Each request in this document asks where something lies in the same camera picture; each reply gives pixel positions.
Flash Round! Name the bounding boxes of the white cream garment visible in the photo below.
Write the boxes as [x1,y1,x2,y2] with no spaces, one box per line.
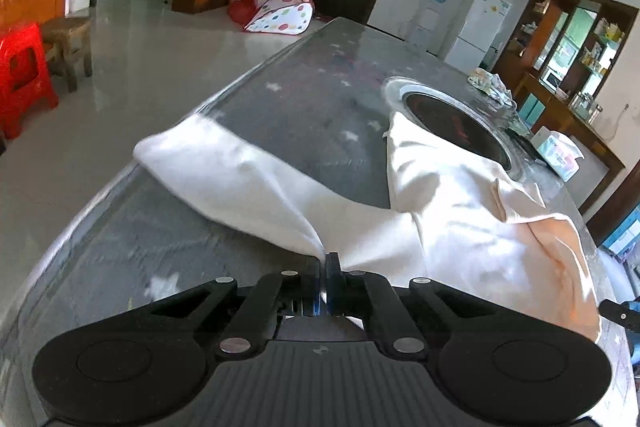
[134,113,601,339]

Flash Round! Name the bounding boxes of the tissue pack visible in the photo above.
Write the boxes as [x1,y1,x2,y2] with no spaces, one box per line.
[532,127,585,182]

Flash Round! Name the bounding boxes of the round black induction cooktop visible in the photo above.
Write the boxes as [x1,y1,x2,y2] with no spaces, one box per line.
[382,76,524,181]

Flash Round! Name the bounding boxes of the dark wood display cabinet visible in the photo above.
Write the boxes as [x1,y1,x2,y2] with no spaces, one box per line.
[491,0,640,216]

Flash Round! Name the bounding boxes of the crumpled patterned cloth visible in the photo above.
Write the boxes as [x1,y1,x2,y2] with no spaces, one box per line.
[468,67,515,108]

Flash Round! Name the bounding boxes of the red plastic stool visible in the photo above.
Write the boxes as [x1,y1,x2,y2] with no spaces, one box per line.
[1,23,58,140]

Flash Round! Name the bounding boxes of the white refrigerator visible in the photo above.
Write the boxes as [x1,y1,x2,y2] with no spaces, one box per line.
[444,0,511,74]

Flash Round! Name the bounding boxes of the wooden stool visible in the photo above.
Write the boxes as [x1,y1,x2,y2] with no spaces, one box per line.
[40,16,93,93]

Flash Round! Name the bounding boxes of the water dispenser with blue bottle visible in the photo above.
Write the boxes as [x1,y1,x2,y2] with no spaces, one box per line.
[406,0,448,54]

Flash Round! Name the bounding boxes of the polka dot play tent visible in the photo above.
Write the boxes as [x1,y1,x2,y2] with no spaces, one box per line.
[228,0,314,36]

